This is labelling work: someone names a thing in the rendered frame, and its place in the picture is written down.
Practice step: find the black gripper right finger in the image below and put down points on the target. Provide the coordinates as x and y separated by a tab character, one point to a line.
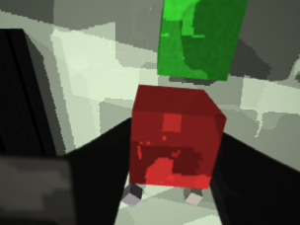
251	188

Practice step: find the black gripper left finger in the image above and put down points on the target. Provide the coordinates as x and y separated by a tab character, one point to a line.
82	187

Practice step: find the red block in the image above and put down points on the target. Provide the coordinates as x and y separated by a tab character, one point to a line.
175	136

